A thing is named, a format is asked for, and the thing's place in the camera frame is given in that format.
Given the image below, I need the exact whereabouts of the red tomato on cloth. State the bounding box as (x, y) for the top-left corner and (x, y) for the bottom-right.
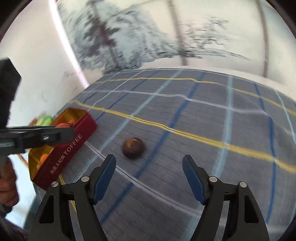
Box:
(56, 123), (70, 128)

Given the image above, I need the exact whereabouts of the red tomato in tin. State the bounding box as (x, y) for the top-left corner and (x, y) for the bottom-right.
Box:
(68, 119), (76, 126)

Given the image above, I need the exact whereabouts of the dark passion fruit back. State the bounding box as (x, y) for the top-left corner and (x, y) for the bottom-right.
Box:
(122, 137), (145, 159)

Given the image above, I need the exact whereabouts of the blue plaid tablecloth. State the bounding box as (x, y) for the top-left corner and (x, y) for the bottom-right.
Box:
(58, 69), (295, 240)

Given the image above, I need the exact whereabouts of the painted folding screen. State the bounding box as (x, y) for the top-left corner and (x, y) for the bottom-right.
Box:
(57, 1), (295, 85)

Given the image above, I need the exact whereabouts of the left hand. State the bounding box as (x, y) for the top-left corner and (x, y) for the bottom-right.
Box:
(0, 158), (19, 207)

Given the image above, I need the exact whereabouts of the small tangerine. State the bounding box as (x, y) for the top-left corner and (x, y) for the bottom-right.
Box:
(40, 154), (49, 164)

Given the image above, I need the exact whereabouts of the gold red toffee tin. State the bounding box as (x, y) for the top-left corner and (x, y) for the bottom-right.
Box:
(28, 108), (97, 190)

